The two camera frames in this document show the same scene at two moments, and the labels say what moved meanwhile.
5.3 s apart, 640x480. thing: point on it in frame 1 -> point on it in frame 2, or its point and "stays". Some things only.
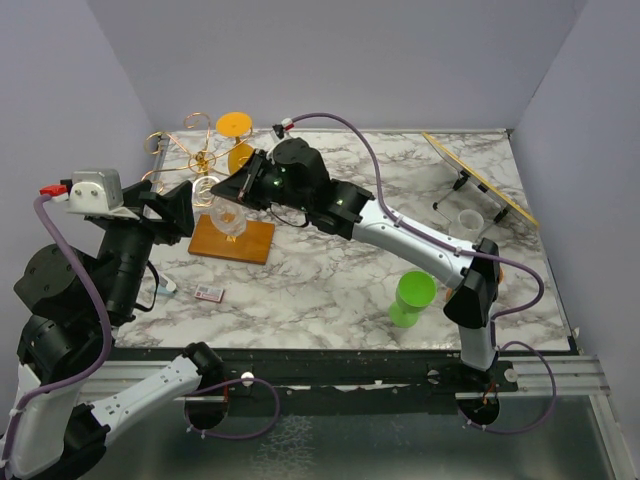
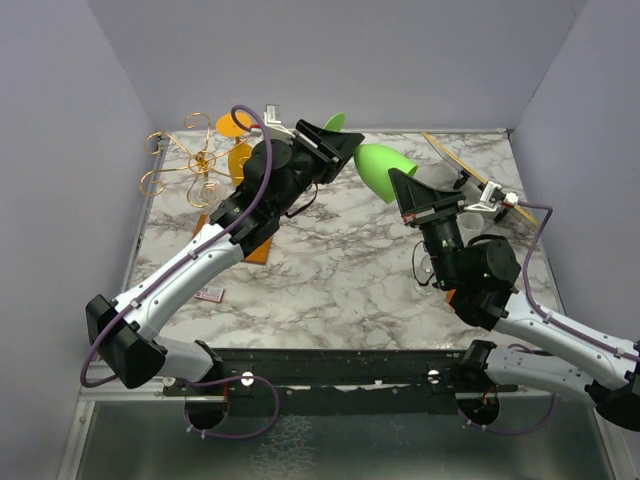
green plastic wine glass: (415, 290) -> (374, 163)
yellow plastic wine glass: (236, 124) stays
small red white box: (214, 294) stays
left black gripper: (176, 206) -> (330, 162)
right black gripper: (240, 187) -> (423, 204)
